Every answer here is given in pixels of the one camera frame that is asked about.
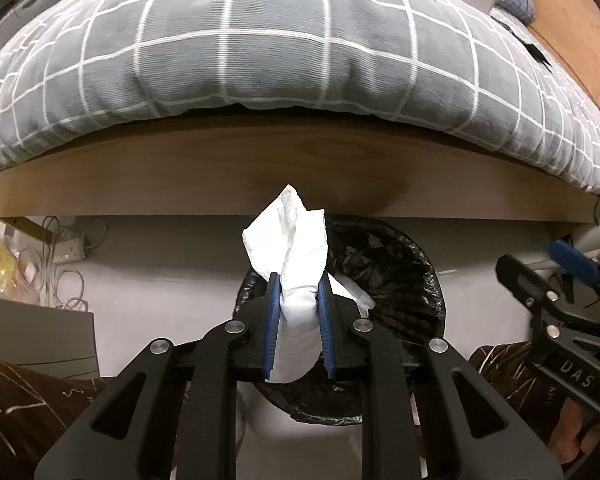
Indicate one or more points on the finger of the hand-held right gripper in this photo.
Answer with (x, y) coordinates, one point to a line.
(522, 282)
(575, 260)

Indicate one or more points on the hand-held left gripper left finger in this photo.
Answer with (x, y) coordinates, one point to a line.
(272, 330)

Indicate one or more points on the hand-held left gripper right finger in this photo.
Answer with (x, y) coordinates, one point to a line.
(326, 330)

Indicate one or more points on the white tissue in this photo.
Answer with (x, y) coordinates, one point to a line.
(300, 260)

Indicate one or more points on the black lined trash bin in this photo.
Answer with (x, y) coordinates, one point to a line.
(395, 285)

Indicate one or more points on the person's right hand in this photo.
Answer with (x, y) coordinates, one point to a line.
(575, 435)

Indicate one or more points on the person's right leg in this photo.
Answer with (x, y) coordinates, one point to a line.
(505, 375)

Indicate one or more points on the person's leg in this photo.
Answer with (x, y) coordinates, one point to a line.
(505, 375)
(20, 410)

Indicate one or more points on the wooden headboard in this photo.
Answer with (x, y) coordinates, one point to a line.
(575, 20)

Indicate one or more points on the grey cabinet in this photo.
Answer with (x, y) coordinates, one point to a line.
(30, 335)

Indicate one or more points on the blue quilt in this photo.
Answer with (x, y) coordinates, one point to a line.
(517, 2)

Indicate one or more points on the person's left leg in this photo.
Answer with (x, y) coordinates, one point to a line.
(20, 410)

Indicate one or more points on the yellow plastic bag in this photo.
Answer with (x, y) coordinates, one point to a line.
(5, 265)

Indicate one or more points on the grey checked bedsheet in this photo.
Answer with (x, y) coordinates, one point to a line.
(280, 50)

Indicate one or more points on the wooden bed frame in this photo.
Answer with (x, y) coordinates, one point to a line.
(180, 175)

